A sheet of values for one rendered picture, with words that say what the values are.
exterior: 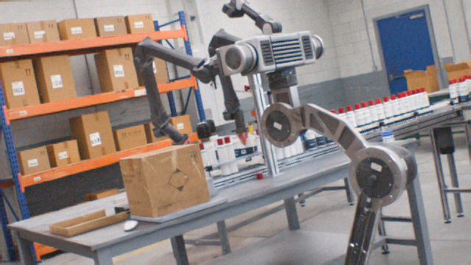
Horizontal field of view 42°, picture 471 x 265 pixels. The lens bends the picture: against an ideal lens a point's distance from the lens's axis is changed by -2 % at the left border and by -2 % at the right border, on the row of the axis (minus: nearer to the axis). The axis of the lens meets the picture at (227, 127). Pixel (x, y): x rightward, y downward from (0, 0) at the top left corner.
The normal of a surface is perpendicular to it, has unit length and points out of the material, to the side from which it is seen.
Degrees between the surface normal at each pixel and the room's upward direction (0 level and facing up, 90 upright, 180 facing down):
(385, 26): 90
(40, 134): 90
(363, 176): 90
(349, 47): 90
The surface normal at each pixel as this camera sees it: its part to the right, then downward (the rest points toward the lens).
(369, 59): -0.69, 0.18
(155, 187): 0.56, -0.07
